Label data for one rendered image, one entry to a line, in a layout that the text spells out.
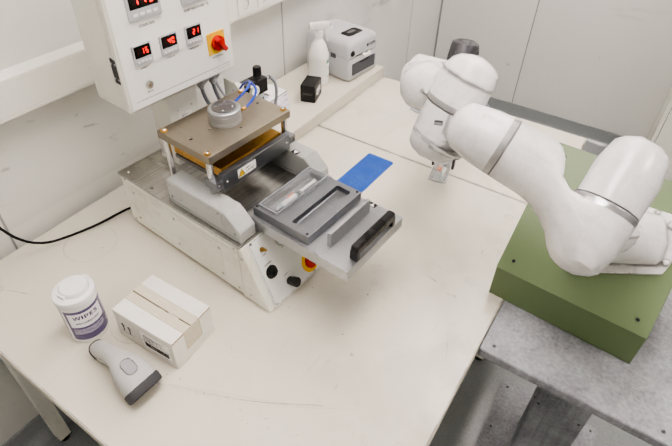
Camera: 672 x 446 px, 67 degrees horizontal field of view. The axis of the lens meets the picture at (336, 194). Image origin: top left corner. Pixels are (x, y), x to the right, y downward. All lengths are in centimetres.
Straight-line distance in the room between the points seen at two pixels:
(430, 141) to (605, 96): 258
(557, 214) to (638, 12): 249
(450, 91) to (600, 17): 243
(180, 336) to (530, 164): 78
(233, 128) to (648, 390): 109
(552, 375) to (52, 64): 138
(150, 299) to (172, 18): 64
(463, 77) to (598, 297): 60
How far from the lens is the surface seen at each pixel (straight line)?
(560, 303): 131
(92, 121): 163
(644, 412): 132
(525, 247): 131
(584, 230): 91
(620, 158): 95
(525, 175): 91
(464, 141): 91
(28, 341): 140
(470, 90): 98
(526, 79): 357
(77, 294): 124
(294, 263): 130
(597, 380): 132
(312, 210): 119
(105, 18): 119
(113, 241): 155
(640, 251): 122
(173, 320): 120
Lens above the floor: 176
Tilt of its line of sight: 39 degrees down
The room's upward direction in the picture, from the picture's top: 1 degrees clockwise
